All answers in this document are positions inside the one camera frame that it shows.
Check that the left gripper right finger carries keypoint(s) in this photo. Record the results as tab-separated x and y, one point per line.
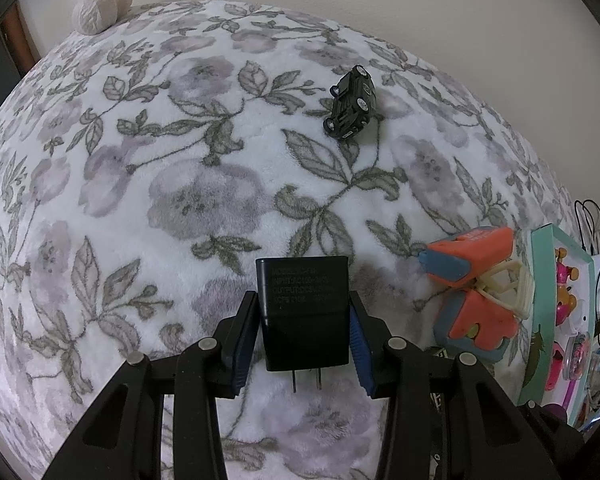
453	407

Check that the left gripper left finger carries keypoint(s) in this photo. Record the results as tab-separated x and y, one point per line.
120	435

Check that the orange blue toy case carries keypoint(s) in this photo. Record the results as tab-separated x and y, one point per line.
470	322
458	259

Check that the cream hair claw clip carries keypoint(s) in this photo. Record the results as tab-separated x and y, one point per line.
510	285

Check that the black power adapter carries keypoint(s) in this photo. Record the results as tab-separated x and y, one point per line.
305	313

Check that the black toy car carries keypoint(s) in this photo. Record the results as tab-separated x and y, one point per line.
354	104

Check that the pink yellow toy figure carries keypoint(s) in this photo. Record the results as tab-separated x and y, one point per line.
566	302

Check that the pink kids watch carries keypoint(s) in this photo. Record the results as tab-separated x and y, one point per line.
565	363

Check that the teal white tray box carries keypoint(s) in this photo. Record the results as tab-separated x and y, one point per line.
544	331

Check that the floral fleece blanket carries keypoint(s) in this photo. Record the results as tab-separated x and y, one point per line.
144	170

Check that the white yarn ball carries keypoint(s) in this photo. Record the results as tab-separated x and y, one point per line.
91	17

